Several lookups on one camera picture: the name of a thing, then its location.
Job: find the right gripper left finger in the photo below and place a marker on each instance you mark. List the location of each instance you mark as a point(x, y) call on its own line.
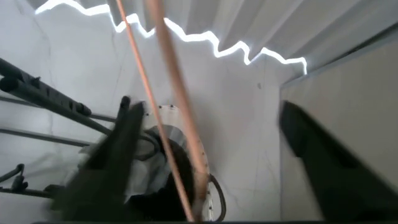
point(102, 180)

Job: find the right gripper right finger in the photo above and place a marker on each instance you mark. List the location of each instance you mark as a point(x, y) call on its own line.
point(348, 186)

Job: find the pink clothes hanger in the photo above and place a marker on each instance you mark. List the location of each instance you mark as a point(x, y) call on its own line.
point(172, 62)

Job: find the white laundry basket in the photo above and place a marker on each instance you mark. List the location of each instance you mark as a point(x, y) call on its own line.
point(155, 208)

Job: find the black clothes rack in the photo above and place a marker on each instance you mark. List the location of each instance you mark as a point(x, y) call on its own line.
point(31, 90)

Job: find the pale grey garment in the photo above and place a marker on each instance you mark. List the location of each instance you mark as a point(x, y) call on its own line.
point(146, 177)

